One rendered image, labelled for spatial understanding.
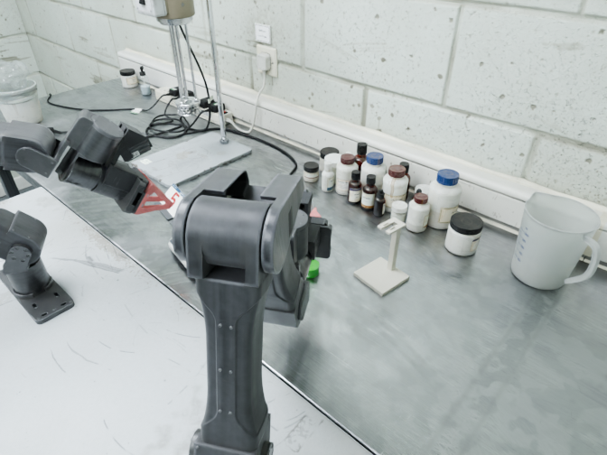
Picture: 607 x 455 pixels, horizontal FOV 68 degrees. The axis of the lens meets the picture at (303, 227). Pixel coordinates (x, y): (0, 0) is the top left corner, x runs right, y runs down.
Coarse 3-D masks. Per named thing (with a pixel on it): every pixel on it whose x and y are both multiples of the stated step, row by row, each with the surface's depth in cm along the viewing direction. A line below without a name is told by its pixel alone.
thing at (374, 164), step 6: (372, 156) 110; (378, 156) 110; (366, 162) 112; (372, 162) 110; (378, 162) 110; (366, 168) 111; (372, 168) 110; (378, 168) 110; (384, 168) 111; (360, 174) 114; (366, 174) 111; (378, 174) 110; (384, 174) 111; (360, 180) 114; (378, 180) 111; (378, 186) 112
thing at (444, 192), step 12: (444, 180) 99; (456, 180) 99; (432, 192) 101; (444, 192) 99; (456, 192) 100; (432, 204) 103; (444, 204) 101; (456, 204) 102; (432, 216) 104; (444, 216) 102; (444, 228) 105
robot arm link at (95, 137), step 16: (80, 112) 73; (80, 128) 72; (96, 128) 72; (112, 128) 75; (64, 144) 72; (80, 144) 73; (96, 144) 73; (112, 144) 74; (16, 160) 70; (32, 160) 71; (48, 160) 71; (96, 160) 75; (48, 176) 73
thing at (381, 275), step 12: (396, 228) 84; (396, 240) 87; (396, 252) 89; (372, 264) 94; (384, 264) 94; (360, 276) 90; (372, 276) 90; (384, 276) 90; (396, 276) 90; (408, 276) 90; (372, 288) 88; (384, 288) 88
